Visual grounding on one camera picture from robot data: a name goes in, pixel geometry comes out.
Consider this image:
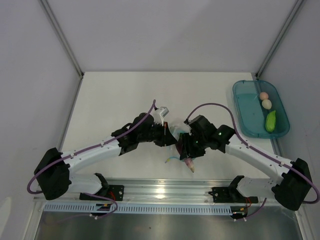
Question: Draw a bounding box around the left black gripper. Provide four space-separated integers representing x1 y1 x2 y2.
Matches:
137 121 177 147

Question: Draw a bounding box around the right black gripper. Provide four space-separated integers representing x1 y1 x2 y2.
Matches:
180 132 209 161

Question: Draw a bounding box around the clear zip top bag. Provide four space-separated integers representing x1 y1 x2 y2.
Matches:
164 120 191 165

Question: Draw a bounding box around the purple eggplant toy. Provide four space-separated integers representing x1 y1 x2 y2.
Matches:
175 143 195 173

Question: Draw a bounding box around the green cucumber toy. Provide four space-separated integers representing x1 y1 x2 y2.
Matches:
265 110 276 133

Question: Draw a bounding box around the pink peach toy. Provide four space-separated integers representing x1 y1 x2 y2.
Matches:
259 92 269 101

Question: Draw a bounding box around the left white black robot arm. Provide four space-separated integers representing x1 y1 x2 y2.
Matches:
34 112 178 201

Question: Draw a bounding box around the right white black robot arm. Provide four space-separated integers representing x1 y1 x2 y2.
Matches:
177 115 312 211

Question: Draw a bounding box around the teal plastic bin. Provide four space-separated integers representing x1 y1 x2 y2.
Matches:
232 80 290 139

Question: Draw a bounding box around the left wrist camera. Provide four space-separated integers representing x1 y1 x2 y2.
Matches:
152 106 169 126

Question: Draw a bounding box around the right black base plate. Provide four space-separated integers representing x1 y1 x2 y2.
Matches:
208 187 259 204

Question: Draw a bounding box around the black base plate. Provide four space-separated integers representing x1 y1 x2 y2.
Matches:
208 187 259 204
79 185 125 201

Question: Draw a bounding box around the aluminium rail beam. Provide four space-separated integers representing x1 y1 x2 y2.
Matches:
33 177 283 206

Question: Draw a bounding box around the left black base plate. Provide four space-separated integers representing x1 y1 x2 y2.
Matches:
79 185 125 201

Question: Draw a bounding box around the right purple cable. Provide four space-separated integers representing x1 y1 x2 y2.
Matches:
184 102 320 222

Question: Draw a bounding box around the white slotted cable duct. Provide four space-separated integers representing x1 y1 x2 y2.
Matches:
43 202 233 216

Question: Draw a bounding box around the left aluminium frame post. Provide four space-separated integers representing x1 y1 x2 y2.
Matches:
38 0 85 79

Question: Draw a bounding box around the aluminium frame post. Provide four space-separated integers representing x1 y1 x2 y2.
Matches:
38 0 85 79
254 0 307 80

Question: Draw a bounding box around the right aluminium frame post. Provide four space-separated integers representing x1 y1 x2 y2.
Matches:
254 0 307 80

